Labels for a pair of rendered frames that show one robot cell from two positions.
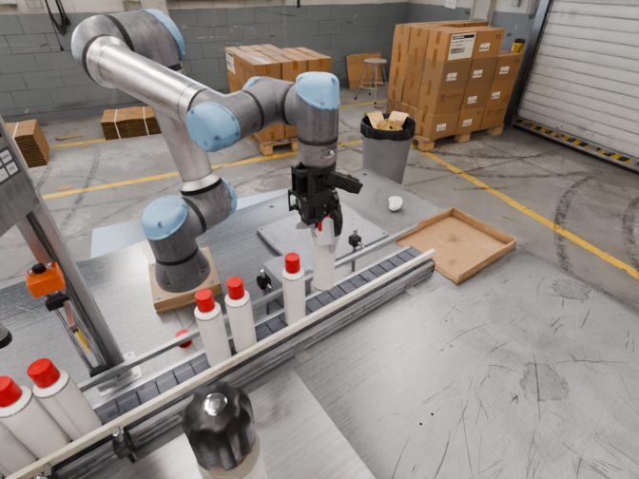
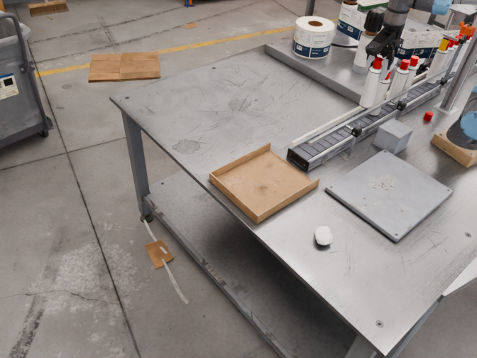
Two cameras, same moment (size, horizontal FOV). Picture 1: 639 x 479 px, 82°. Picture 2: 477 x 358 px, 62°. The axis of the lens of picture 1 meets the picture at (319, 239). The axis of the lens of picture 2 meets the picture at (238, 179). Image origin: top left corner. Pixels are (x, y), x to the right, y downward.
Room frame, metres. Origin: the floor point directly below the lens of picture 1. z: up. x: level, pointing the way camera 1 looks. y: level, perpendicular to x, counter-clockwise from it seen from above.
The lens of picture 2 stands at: (2.02, -0.67, 1.82)
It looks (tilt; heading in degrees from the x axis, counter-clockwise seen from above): 43 degrees down; 173
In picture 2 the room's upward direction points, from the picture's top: 4 degrees clockwise
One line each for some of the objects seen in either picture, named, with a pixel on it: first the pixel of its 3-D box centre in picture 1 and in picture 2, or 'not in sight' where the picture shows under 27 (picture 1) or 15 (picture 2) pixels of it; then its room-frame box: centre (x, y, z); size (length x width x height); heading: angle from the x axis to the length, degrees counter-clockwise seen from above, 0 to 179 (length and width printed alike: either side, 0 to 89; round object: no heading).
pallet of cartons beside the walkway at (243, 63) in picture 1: (277, 95); not in sight; (4.39, 0.49, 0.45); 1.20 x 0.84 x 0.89; 26
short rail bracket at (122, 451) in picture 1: (126, 449); not in sight; (0.31, 0.35, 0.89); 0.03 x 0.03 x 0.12; 36
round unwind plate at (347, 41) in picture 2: not in sight; (342, 35); (-0.17, 0.14, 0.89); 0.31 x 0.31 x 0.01
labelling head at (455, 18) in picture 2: not in sight; (454, 34); (0.09, 0.64, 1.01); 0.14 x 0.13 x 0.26; 126
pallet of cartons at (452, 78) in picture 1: (450, 83); not in sight; (4.40, -1.48, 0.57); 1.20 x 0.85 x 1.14; 117
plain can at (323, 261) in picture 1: (324, 252); (372, 83); (0.67, -0.01, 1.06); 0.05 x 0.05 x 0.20
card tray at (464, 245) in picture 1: (455, 240); (264, 179); (1.00, -0.46, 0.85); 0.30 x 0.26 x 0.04; 126
